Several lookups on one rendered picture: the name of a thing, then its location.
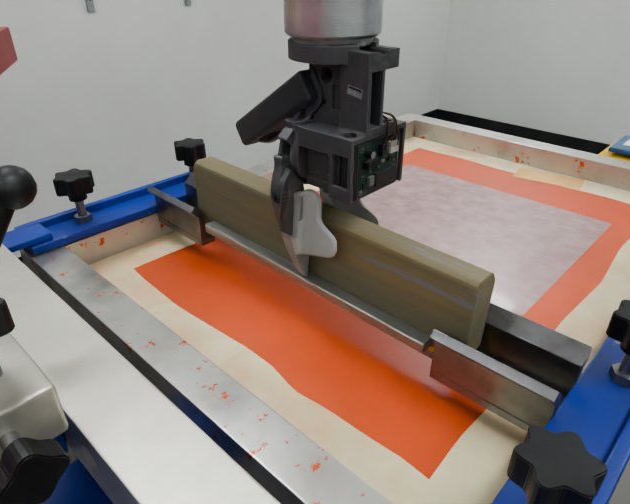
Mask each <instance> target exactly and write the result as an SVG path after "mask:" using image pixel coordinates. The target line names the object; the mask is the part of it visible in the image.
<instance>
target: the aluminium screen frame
mask: <svg viewBox="0 0 630 504"><path fill-rule="evenodd" d="M396 119H398V120H402V121H406V133H405V140H406V139H408V138H411V137H417V138H421V139H425V140H429V141H433V142H437V143H441V144H445V145H449V146H452V147H456V148H460V149H464V150H468V151H472V152H476V153H480V154H484V155H488V156H492V157H496V158H500V159H504V160H508V161H512V162H516V163H520V164H524V165H527V166H531V167H535V168H539V169H543V170H547V171H551V172H555V173H559V174H563V175H567V176H571V177H575V178H579V179H583V180H587V181H591V182H595V183H599V184H602V185H606V186H610V187H614V188H618V189H622V190H626V191H630V161H625V160H621V159H616V158H611V157H607V156H602V155H598V154H593V153H589V152H584V151H580V150H575V149H571V148H566V147H562V146H557V145H553V144H548V143H544V142H539V141H535V140H530V139H526V138H521V137H517V136H512V135H508V134H503V133H499V132H494V131H490V130H485V129H481V128H476V127H472V126H467V125H463V124H458V123H453V122H449V121H444V120H440V119H435V118H431V117H426V116H422V115H417V114H413V113H408V114H405V115H402V116H399V117H397V118H396ZM245 170H246V171H248V172H251V173H253V174H256V175H258V176H261V177H263V178H265V179H268V180H270V181H271V180H272V174H273V170H274V160H271V161H268V162H265V163H262V164H259V165H256V166H253V167H250V168H248V169H245ZM173 231H175V230H173V229H171V228H170V227H168V226H166V225H164V224H163V223H161V222H159V219H158V213H157V212H155V213H152V214H149V215H146V216H144V217H141V218H138V219H135V220H133V221H130V222H127V223H124V224H121V225H119V226H116V227H113V228H110V229H108V230H105V231H102V232H99V233H96V234H94V235H91V236H88V237H85V238H82V239H80V240H77V241H74V242H71V243H69V244H66V245H63V246H60V247H57V248H55V249H52V250H49V251H46V252H44V253H41V254H38V255H34V254H33V253H31V252H30V251H29V250H28V249H27V248H24V249H21V250H20V253H21V256H22V259H23V262H24V264H25V265H26V266H27V267H28V268H29V269H30V270H31V271H32V272H33V273H34V274H35V275H36V276H37V277H38V278H40V279H41V280H42V281H43V282H44V283H45V284H46V285H47V286H48V287H49V288H50V289H51V290H52V291H53V292H55V293H56V294H57V295H58V296H59V297H60V298H61V299H62V300H63V301H64V302H65V303H66V304H67V305H68V306H70V307H71V308H72V309H73V310H74V311H75V312H76V313H77V314H78V315H79V316H80V317H81V318H82V319H83V320H85V321H86V322H87V323H88V324H89V325H90V326H91V327H92V328H93V329H94V330H95V331H96V332H97V333H98V334H100V335H101V336H102V337H103V338H104V339H105V340H106V341H107V342H108V343H109V344H110V345H111V346H112V347H114V348H115V349H116V350H117V351H118V352H119V353H120V354H121V355H122V356H123V357H124V358H125V359H126V360H127V361H129V362H130V363H131V364H132V365H133V366H134V367H135V368H136V369H137V370H138V371H139V372H140V373H141V374H142V375H144V376H145V377H146V378H147V379H148V380H149V381H150V382H151V383H152V384H153V385H154V386H155V387H156V388H157V389H159V390H160V391H161V392H162V393H163V394H164V395H165V396H166V397H167V398H168V399H169V400H170V401H171V402H172V403H174V404H175V405H176V406H177V407H178V408H179V409H180V410H181V411H182V412H183V413H184V414H185V415H186V416H187V417H189V418H190V419H191V420H192V421H193V422H194V423H195V424H196V425H197V426H198V427H199V428H200V429H201V430H202V431H204V432H205V433H206V434H207V435H208V436H209V437H210V438H211V439H212V440H213V441H214V442H215V443H216V444H217V445H219V446H220V447H221V448H222V449H223V450H224V451H225V452H226V453H227V454H228V455H229V456H230V457H231V458H232V459H234V460H235V461H236V462H237V463H238V464H239V465H240V466H241V467H242V468H243V469H244V470H245V471H246V472H247V473H249V474H250V475H251V476H252V477H253V478H254V479H255V480H256V481H257V482H258V483H259V484H260V485H261V486H262V487H264V488H265V489H266V490H267V491H268V492H269V493H270V494H271V495H272V496H273V497H274V498H275V499H276V500H277V501H279V502H280V503H281V504H393V503H392V502H390V501H389V500H388V499H386V498H385V497H384V496H383V495H381V494H380V493H379V492H377V491H376V490H375V489H374V488H372V487H371V486H370V485H369V484H367V483H366V482H365V481H363V480H362V479H361V478H360V477H358V476H357V475H356V474H355V473H353V472H352V471H351V470H349V469H348V468H347V467H346V466H344V465H343V464H342V463H340V462H339V461H338V460H337V459H335V458H334V457H333V456H332V455H330V454H329V453H328V452H326V451H325V450H324V449H323V448H321V447H320V446H319V445H318V444H316V443H315V442H314V441H312V440H311V439H310V438H309V437H307V436H306V435H305V434H304V433H302V432H301V431H300V430H298V429H297V428H296V427H295V426H293V425H292V424H291V423H289V422H288V421H287V420H286V419H284V418H283V417H282V416H281V415H279V414H278V413H277V412H275V411H274V410H273V409H272V408H270V407H269V406H268V405H267V404H265V403H264V402H263V401H261V400H260V399H259V398H258V397H256V396H255V395H254V394H252V393H251V392H250V391H249V390H247V389H246V388H245V387H244V386H242V385H241V384H240V383H238V382H237V381H236V380H235V379H233V378H232V377H231V376H230V375H228V374H227V373H226V372H224V371H223V370H222V369H221V368H219V367H218V366H217V365H215V364H214V363H213V362H212V361H210V360H209V359H208V358H207V357H205V356H204V355H203V354H201V353H200V352H199V351H198V350H196V349H195V348H194V347H193V346H191V345H190V344H189V343H187V342H186V341H185V340H184V339H182V338H181V337H180V336H178V335H177V334H176V333H175V332H173V331H172V330H171V329H170V328H168V327H167V326H166V325H164V324H163V323H162V322H161V321H159V320H158V319H157V318H156V317H154V316H153V315H152V314H150V313H149V312H148V311H147V310H145V309H144V308H143V307H141V306H140V305H139V304H138V303H136V302H135V301H134V300H133V299H131V298H130V297H129V296H127V295H126V294H125V293H124V292H122V291H121V290H120V289H119V288H117V287H116V286H115V285H113V284H112V283H111V282H110V281H108V280H107V279H106V278H104V277H103V276H102V275H101V274H99V273H98V272H97V271H96V270H94V269H93V268H92V267H90V266H89V265H90V264H93V263H95V262H98V261H100V260H103V259H105V258H108V257H110V256H113V255H115V254H118V253H120V252H123V251H125V250H128V249H131V248H133V247H136V246H138V245H141V244H143V243H146V242H148V241H151V240H153V239H156V238H158V237H161V236H163V235H166V234H168V233H171V232H173Z"/></svg>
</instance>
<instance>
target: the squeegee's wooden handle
mask: <svg viewBox="0 0 630 504"><path fill-rule="evenodd" d="M194 174H195V183H196V191H197V200H198V208H199V211H201V212H202V213H203V214H204V220H205V223H209V222H212V221H215V222H217V223H219V224H221V225H223V226H225V227H226V228H228V229H230V230H232V231H234V232H236V233H238V234H240V235H241V236H243V237H245V238H247V239H249V240H251V241H253V242H255V243H256V244H258V245H260V246H262V247H264V248H266V249H268V250H270V251H271V252H273V253H275V254H277V255H279V256H281V257H283V258H285V259H286V260H288V261H290V262H292V263H293V261H292V259H291V257H290V255H289V253H288V251H287V248H286V246H285V243H284V240H283V237H282V233H281V231H280V230H279V229H278V225H277V222H276V218H275V214H274V210H273V206H272V202H271V181H270V180H268V179H265V178H263V177H261V176H258V175H256V174H253V173H251V172H248V171H246V170H244V169H241V168H239V167H236V166H234V165H232V164H229V163H227V162H224V161H222V160H219V159H217V158H215V157H212V156H209V157H206V158H203V159H200V160H197V161H196V162H195V164H194ZM322 221H323V224H324V225H325V226H326V227H327V229H328V230H329V231H330V232H331V233H332V235H333V236H334V237H335V239H336V241H337V252H336V254H335V256H334V257H332V258H323V257H316V256H310V265H309V272H311V273H313V274H315V275H316V276H318V277H320V278H322V279H324V280H326V281H328V282H330V283H331V284H333V285H335V286H337V287H339V288H341V289H343V290H344V291H346V292H348V293H350V294H352V295H354V296H356V297H358V298H359V299H361V300H363V301H365V302H367V303H369V304H371V305H373V306H374V307H376V308H378V309H380V310H382V311H384V312H386V313H388V314H389V315H391V316H393V317H395V318H397V319H399V320H401V321H403V322H404V323H406V324H408V325H410V326H412V327H414V328H416V329H418V330H419V331H421V332H423V333H425V334H427V335H429V336H430V335H431V334H432V332H433V330H434V329H436V330H438V331H440V332H442V333H444V334H446V335H448V336H450V337H452V338H454V339H456V340H458V341H460V342H462V343H463V344H465V345H467V346H469V347H471V348H473V349H476V348H477V347H478V346H479V345H480V344H481V340H482V335H483V331H484V327H485V322H486V318H487V314H488V309H489V305H490V301H491V297H492V292H493V288H494V284H495V276H494V273H492V272H490V271H487V270H485V269H483V268H480V267H478V266H475V265H473V264H471V263H468V262H466V261H463V260H461V259H458V258H456V257H454V256H451V255H449V254H446V253H444V252H442V251H439V250H437V249H434V248H432V247H430V246H427V245H425V244H422V243H420V242H417V241H415V240H413V239H410V238H408V237H405V236H403V235H401V234H398V233H396V232H393V231H391V230H388V229H386V228H384V227H381V226H379V225H376V224H374V223H372V222H369V221H367V220H364V219H362V218H359V217H357V216H355V215H352V214H350V213H347V212H345V211H343V210H340V209H338V208H335V207H333V206H331V205H328V204H326V203H323V202H322Z"/></svg>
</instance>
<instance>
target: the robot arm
mask: <svg viewBox="0 0 630 504"><path fill-rule="evenodd" d="M283 2H284V32H285V33H286V34H287V35H288V36H291V38H289V39H288V58H289V59H291V60H293V61H296V62H301V63H308V64H309V69H307V70H301V71H298V72H297V73H296V74H294V75H293V76H292V77H291V78H290V79H288V80H287V81H286V82H285V83H283V84H282V85H281V86H280V87H278V88H277V89H276V90H275V91H274V92H272V93H271V94H270V95H269V96H267V97H266V98H265V99H264V100H263V101H261V102H260V103H259V104H258V105H256V106H255V107H254V108H253V109H252V110H250V111H249V112H248V113H247V114H245V115H244V116H243V117H242V118H241V119H239V120H238V121H237V122H236V129H237V131H238V134H239V136H240V138H241V141H242V143H243V144H244V145H251V144H254V143H258V142H260V143H272V142H275V141H277V140H278V139H279V140H280V143H279V149H278V154H276V155H274V170H273V174H272V180H271V202H272V206H273V210H274V214H275V218H276V222H277V225H278V229H279V230H280V231H281V233H282V237H283V240H284V243H285V246H286V248H287V251H288V253H289V255H290V257H291V259H292V261H293V263H294V265H295V266H296V268H297V269H298V271H299V272H300V273H301V274H302V275H304V276H308V275H309V265H310V256H316V257H323V258H332V257H334V256H335V254H336V252H337V241H336V239H335V237H334V236H333V235H332V233H331V232H330V231H329V230H328V229H327V227H326V226H325V225H324V224H323V221H322V201H321V199H322V200H323V203H326V204H328V205H331V206H333V207H335V208H338V209H340V210H343V211H345V212H347V213H350V214H352V215H355V216H357V217H359V218H362V219H364V220H367V221H369V222H372V223H374V224H376V225H379V220H378V218H377V216H376V215H375V214H374V213H373V212H371V211H370V210H369V209H368V208H367V207H366V206H365V205H364V204H363V203H362V201H361V198H363V197H365V196H367V195H369V194H371V193H374V192H376V191H378V190H380V189H382V188H384V187H386V186H388V185H390V184H392V183H394V182H396V180H398V181H400V180H401V179H402V168H403V156H404V145H405V133H406V121H402V120H398V119H396V118H395V116H394V115H392V114H391V113H388V112H383V104H384V88H385V72H386V70H387V69H391V68H395V67H399V56H400V48H399V47H391V46H383V45H379V39H378V38H376V36H377V35H379V34H380V33H381V32H382V22H383V3H384V0H283ZM383 114H387V115H389V116H391V117H392V118H389V117H386V116H384V115H383ZM398 148H399V151H398ZM397 160H398V163H397ZM304 184H310V185H313V186H316V187H318V188H319V192H320V196H319V194H318V193H317V192H316V191H315V190H314V189H306V190H304Z"/></svg>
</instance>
